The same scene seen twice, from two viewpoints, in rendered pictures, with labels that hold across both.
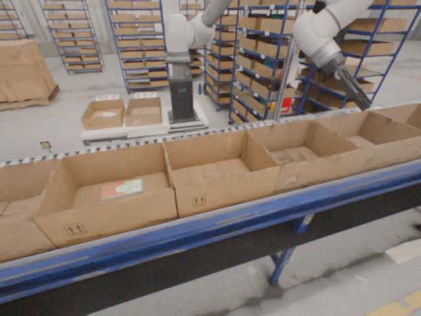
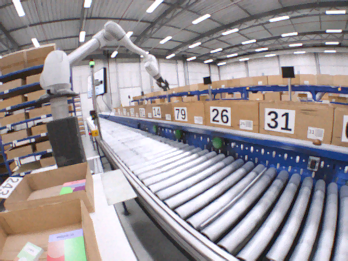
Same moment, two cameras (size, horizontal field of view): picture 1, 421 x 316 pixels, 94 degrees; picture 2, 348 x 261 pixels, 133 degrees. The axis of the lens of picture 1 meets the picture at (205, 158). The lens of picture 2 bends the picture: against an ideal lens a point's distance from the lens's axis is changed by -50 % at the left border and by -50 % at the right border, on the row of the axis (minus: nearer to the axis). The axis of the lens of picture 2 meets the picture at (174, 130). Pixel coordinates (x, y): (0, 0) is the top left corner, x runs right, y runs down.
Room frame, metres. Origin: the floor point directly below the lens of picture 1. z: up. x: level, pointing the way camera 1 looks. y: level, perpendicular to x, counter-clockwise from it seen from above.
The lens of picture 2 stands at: (1.23, 1.07, 1.10)
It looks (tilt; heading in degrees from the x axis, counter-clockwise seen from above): 12 degrees down; 252
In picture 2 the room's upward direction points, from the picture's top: 6 degrees counter-clockwise
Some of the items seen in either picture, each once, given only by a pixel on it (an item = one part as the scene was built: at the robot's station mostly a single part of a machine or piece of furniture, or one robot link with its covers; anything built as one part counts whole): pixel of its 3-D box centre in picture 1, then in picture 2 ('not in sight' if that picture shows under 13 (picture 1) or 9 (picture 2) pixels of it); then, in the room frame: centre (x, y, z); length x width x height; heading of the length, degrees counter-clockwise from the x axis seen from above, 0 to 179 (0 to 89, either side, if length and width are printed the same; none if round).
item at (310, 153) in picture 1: (295, 153); (172, 110); (0.74, -0.42, 0.96); 0.39 x 0.29 x 0.17; 107
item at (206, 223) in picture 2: not in sight; (242, 199); (0.87, 0.74, 0.70); 0.46 x 0.01 x 0.09; 17
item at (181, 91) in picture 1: (181, 98); (67, 145); (1.62, 0.20, 0.91); 0.26 x 0.26 x 0.33; 13
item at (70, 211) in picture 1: (118, 188); (240, 113); (0.52, 0.33, 0.96); 0.39 x 0.29 x 0.17; 107
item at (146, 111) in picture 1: (145, 110); (51, 191); (1.62, 0.53, 0.80); 0.38 x 0.28 x 0.10; 11
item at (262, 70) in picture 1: (275, 69); (48, 126); (2.29, -0.76, 0.99); 0.40 x 0.30 x 0.10; 13
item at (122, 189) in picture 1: (123, 189); not in sight; (0.58, 0.35, 0.89); 0.16 x 0.07 x 0.02; 107
